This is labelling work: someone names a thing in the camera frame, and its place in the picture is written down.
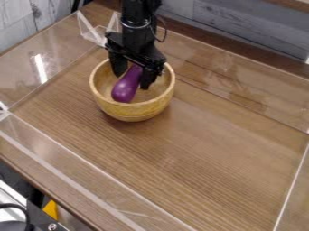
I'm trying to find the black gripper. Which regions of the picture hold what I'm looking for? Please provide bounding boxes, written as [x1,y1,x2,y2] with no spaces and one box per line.
[106,23,168,90]

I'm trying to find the purple toy eggplant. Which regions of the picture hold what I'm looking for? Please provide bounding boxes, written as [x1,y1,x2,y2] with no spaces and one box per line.
[112,65,142,103]

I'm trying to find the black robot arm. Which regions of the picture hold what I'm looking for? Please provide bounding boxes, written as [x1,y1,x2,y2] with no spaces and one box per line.
[106,0,168,89]

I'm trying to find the brown wooden bowl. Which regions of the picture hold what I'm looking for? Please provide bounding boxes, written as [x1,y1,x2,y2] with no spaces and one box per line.
[90,59,177,122]

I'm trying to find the yellow tag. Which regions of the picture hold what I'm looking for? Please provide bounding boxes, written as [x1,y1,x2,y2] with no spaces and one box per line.
[43,200,59,220]

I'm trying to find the clear acrylic corner bracket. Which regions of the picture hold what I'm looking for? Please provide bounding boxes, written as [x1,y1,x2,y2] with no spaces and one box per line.
[77,11,122,47]

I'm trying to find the clear acrylic tray wall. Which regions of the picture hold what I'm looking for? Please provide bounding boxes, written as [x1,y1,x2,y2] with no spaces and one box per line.
[0,110,196,231]

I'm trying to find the black cable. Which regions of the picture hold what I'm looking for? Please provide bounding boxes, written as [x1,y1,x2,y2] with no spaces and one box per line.
[0,201,34,231]

